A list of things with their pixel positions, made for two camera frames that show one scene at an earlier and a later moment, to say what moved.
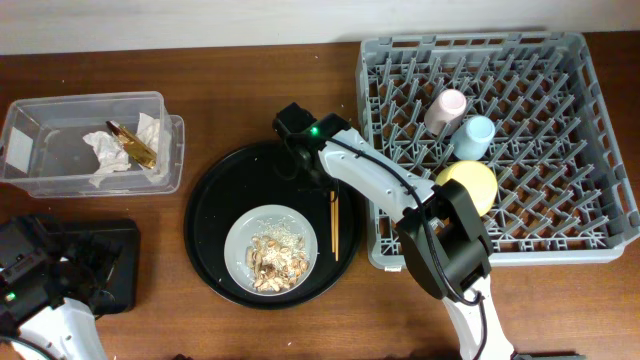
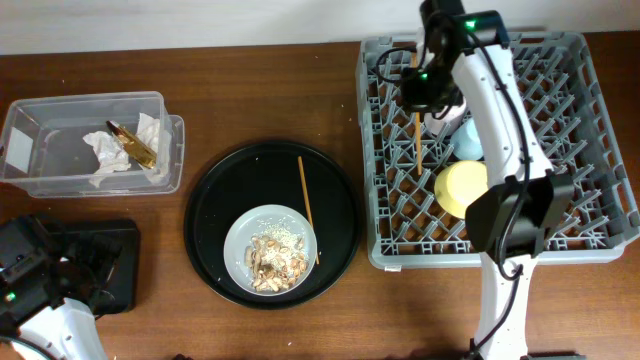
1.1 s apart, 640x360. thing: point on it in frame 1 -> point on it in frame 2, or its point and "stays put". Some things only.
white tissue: x=110 y=155 stays put
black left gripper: x=81 y=255 stays put
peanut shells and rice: x=277 y=255 stays put
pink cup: x=446 y=112 stays put
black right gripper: x=330 y=183 -> x=413 y=101
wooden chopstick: x=332 y=196 -> x=307 y=202
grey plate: x=271 y=250 stays put
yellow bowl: x=476 y=178 stays put
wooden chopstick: x=336 y=227 -> x=418 y=122
